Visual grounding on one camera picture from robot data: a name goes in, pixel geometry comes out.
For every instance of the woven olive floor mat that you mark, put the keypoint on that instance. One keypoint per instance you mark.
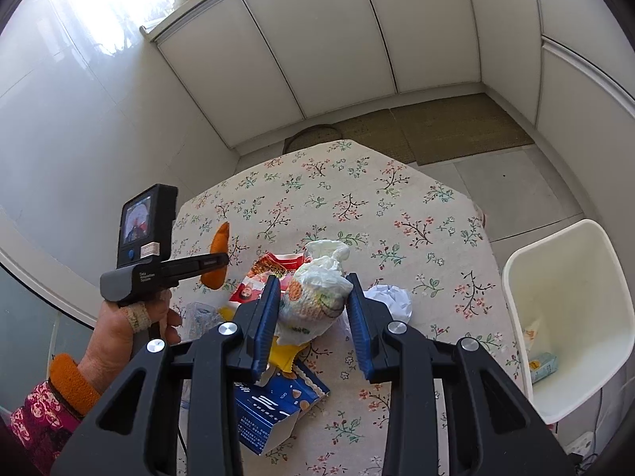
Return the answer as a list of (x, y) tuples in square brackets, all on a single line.
[(369, 134), (461, 124)]

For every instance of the white power strip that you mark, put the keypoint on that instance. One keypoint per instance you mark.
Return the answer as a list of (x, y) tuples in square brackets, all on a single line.
[(581, 444)]

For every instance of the tall white cabinet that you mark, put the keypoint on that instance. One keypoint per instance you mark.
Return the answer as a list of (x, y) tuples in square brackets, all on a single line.
[(580, 109)]

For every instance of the white plastic bag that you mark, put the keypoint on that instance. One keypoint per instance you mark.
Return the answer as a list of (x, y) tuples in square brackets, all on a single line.
[(312, 292)]

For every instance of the red snack packet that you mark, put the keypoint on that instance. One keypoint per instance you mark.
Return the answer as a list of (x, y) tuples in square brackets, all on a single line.
[(272, 263)]

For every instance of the crumpled white paper ball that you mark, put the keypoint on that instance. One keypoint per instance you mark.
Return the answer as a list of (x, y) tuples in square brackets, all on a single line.
[(392, 303)]

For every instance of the person's left hand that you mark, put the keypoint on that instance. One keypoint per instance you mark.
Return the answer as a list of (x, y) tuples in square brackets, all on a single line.
[(109, 342)]

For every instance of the clear plastic wrapper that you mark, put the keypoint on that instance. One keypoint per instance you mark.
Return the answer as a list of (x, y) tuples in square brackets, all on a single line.
[(201, 318)]

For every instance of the person's left forearm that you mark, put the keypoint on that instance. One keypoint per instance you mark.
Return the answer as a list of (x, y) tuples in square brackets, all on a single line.
[(59, 406)]

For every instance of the yellow wrapper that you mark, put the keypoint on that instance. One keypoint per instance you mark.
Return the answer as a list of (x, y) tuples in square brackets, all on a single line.
[(285, 354)]

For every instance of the light blue packet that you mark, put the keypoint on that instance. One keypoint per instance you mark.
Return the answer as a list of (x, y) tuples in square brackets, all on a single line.
[(543, 366)]

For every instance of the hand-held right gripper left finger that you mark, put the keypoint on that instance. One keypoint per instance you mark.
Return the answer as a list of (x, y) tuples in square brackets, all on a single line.
[(265, 325)]

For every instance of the white cabinet row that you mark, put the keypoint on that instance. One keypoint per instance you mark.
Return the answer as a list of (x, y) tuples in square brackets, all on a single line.
[(317, 34)]

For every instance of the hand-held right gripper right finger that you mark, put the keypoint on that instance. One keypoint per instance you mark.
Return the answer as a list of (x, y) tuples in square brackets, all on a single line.
[(358, 327)]

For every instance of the white trash bin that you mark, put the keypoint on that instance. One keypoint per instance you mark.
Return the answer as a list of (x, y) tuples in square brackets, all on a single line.
[(570, 267)]

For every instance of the floral tablecloth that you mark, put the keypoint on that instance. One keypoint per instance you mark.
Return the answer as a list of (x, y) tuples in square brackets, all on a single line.
[(347, 198)]

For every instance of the blue carton box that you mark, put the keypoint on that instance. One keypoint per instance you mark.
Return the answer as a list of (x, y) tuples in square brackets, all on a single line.
[(270, 406)]

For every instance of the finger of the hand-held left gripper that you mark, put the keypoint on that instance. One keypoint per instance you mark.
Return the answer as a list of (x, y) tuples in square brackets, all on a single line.
[(203, 264)]

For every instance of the orange peel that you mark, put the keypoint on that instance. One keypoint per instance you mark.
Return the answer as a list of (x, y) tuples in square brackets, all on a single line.
[(219, 243)]

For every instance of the glass door with white frame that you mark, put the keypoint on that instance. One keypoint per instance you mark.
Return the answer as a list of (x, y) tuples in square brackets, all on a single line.
[(30, 267)]

